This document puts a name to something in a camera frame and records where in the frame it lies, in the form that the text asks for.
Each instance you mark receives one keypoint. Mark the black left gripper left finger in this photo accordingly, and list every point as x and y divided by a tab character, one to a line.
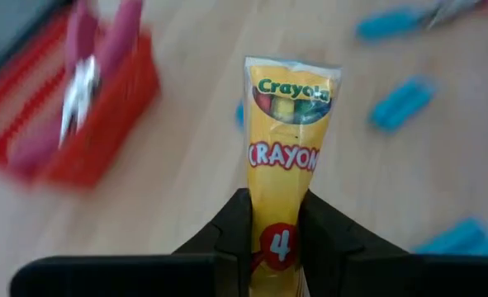
233	231

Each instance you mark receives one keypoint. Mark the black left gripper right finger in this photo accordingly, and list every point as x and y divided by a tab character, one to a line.
326	235

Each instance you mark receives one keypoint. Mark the yellow Crayola crayon pack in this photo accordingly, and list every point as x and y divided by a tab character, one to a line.
285	128

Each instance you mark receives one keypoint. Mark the blue Ticonderoga eraser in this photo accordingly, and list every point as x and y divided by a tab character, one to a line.
388	24
400	103
239	114
458	241

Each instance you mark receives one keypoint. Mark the red basket holding pink items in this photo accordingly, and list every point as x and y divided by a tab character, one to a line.
111	123

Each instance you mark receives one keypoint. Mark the silver pink stationery item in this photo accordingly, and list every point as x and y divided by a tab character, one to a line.
78	99

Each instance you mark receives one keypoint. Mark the pink eraser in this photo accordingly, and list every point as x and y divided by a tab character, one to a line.
80	33
35	152
119	37

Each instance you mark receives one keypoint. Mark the black table frame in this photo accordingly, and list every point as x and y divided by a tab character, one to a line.
25	43

